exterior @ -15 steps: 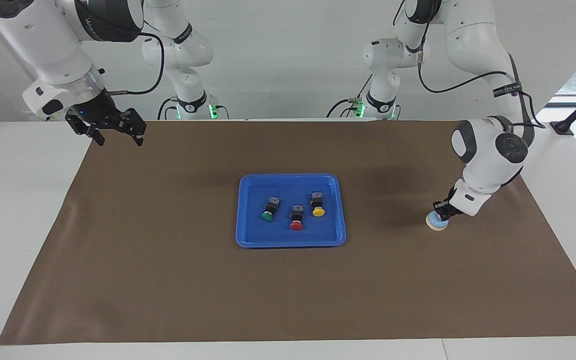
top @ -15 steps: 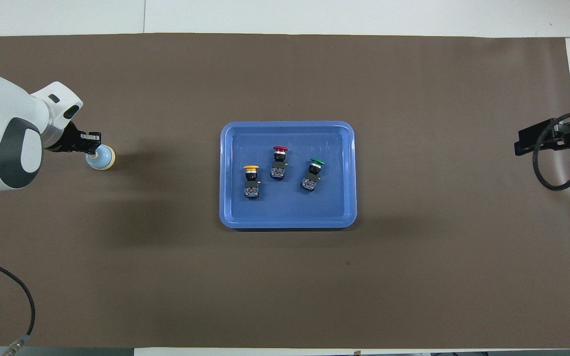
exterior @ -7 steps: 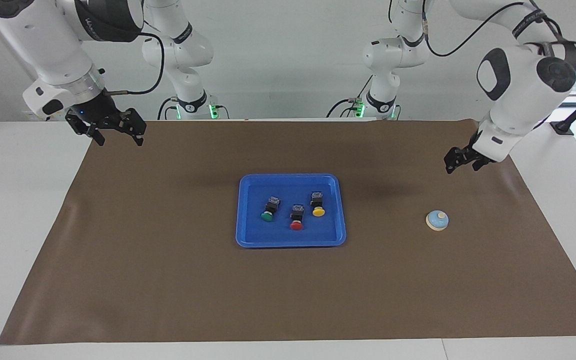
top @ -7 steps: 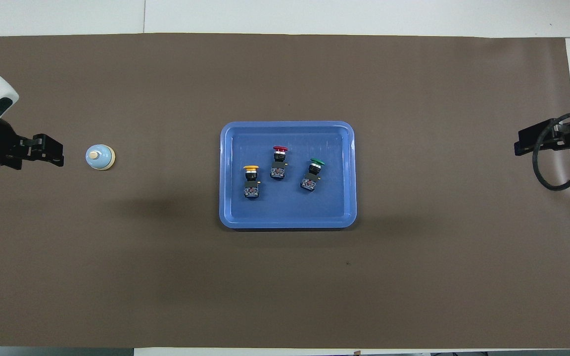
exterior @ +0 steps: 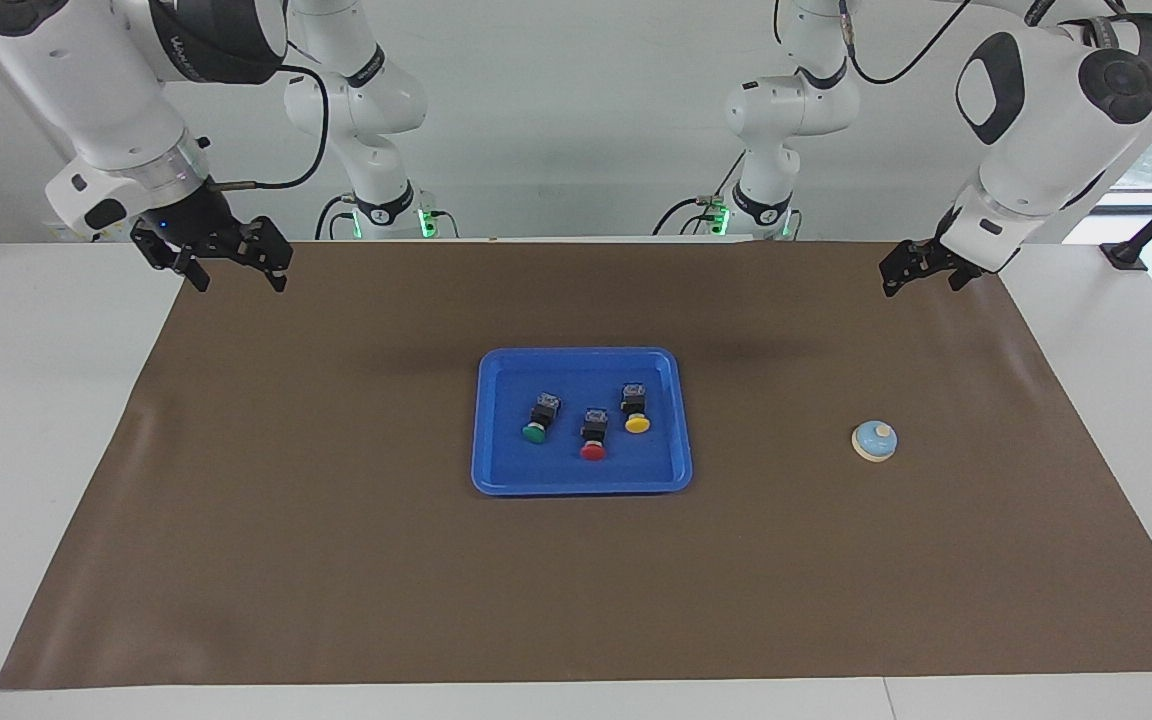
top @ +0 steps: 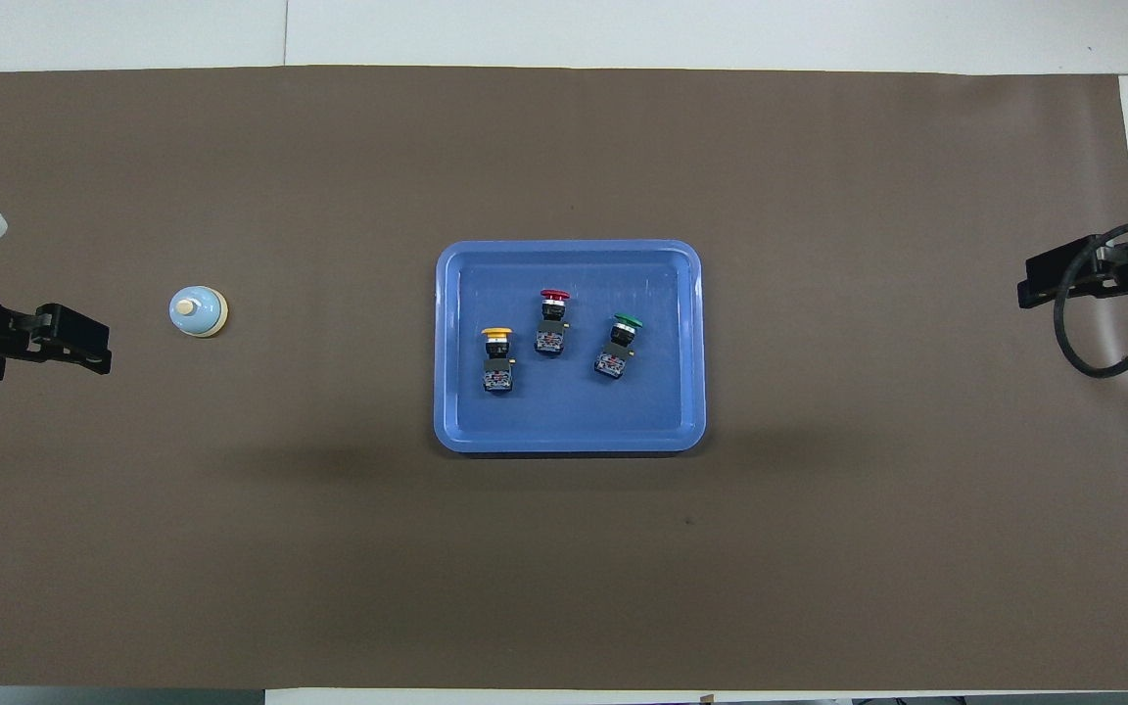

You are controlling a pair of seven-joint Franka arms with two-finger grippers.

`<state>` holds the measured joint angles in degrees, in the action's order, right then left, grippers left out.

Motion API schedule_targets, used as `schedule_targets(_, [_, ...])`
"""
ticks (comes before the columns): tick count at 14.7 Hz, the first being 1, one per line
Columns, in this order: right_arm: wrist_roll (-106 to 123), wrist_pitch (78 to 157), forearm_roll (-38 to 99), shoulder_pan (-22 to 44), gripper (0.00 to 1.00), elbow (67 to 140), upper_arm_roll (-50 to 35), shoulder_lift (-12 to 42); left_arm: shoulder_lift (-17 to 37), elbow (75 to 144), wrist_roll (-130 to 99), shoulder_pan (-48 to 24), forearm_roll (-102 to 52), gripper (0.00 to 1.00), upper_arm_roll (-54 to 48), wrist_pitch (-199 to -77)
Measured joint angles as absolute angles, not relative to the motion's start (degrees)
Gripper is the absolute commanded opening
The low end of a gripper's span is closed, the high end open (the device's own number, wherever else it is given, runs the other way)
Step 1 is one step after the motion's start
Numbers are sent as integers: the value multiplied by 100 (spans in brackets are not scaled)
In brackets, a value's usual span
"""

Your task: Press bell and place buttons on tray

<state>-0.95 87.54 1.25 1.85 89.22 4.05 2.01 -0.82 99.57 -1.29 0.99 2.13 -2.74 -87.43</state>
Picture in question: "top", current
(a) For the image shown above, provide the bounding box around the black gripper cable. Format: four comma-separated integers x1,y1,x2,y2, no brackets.
1054,220,1128,379

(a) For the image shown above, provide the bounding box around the red mushroom push button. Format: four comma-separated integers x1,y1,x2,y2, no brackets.
534,288,572,359

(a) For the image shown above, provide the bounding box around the light blue call bell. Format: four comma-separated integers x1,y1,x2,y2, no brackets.
168,284,230,339

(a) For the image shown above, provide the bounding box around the brown table mat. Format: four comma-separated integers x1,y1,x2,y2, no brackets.
0,66,1128,691

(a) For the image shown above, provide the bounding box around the yellow mushroom push button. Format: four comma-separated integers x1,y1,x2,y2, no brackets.
480,327,517,395

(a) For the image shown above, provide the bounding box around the blue plastic tray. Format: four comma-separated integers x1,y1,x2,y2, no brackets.
434,239,707,454

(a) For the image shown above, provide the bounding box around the green push button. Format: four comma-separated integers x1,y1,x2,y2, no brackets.
592,312,646,382

